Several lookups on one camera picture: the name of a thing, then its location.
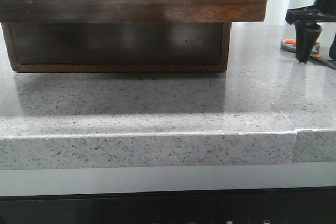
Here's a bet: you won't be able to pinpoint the dark wooden drawer cabinet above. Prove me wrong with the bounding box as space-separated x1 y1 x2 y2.
2 22 231 73

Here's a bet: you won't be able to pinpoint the wooden drawer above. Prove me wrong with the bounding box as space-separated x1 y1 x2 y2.
1 0 267 23
10 23 223 65

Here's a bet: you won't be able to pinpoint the grey orange scissors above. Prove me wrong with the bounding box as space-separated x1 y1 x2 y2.
280 39 335 70

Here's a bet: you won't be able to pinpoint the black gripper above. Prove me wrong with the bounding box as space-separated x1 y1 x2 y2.
285 0 336 63

